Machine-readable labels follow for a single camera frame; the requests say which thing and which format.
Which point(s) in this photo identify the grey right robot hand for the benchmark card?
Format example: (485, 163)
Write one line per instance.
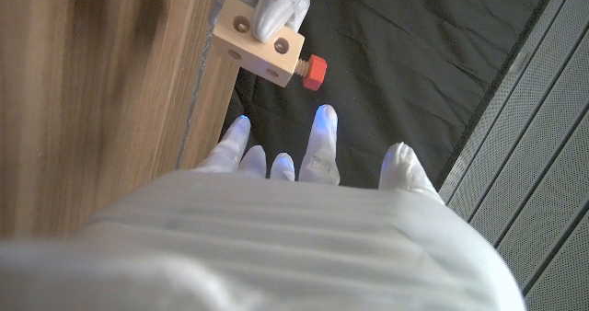
(276, 246)

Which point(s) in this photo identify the red screw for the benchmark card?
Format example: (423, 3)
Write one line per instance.
(314, 72)

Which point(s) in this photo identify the small wooden block with holes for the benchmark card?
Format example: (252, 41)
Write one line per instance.
(257, 44)

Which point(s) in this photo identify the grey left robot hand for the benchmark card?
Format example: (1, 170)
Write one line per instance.
(280, 7)

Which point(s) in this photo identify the black curtain backdrop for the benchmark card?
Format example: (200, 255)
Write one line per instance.
(391, 72)

